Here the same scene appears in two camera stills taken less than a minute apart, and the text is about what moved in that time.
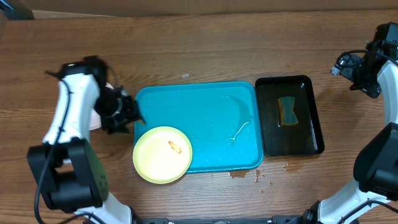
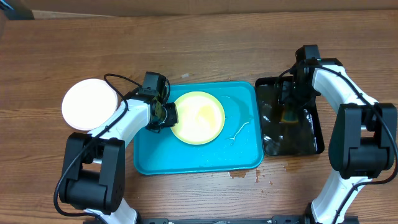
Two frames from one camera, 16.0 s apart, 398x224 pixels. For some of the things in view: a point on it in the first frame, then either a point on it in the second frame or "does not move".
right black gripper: [352, 74] to [288, 96]
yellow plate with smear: [162, 155] to [201, 117]
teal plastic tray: [222, 121] does not move
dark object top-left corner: [16, 10] does not move
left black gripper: [134, 114] to [173, 120]
